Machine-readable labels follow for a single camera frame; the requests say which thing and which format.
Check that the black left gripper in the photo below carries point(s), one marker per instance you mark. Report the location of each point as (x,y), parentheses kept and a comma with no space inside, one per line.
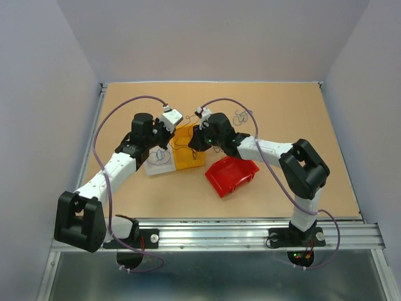
(168,135)

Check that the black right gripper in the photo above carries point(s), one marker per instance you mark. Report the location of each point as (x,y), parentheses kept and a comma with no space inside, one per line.
(197,137)

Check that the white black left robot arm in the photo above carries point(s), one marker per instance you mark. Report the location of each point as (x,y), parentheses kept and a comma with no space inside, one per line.
(80,220)

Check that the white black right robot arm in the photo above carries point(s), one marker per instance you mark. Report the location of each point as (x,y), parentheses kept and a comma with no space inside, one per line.
(304,170)

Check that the white plastic bin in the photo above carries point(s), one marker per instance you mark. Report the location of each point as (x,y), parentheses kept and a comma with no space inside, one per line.
(160,161)

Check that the yellow plastic bin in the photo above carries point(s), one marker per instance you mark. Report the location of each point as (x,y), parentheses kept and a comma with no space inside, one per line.
(184,156)

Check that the red plastic bin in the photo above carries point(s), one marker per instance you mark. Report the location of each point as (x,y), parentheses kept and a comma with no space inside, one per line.
(228,173)

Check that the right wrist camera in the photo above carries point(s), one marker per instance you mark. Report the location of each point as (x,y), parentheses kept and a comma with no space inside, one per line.
(203,114)

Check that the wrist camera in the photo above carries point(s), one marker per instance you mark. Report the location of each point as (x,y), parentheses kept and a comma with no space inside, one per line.
(171,118)
(203,114)

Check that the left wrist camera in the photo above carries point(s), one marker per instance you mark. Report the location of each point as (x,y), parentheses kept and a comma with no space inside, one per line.
(171,118)

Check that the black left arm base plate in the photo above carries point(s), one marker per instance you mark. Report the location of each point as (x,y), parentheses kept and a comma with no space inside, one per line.
(144,238)

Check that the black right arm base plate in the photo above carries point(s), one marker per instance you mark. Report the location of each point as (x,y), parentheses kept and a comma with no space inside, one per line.
(294,238)

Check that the aluminium frame rail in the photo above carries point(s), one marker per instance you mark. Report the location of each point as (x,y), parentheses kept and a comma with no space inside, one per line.
(184,206)

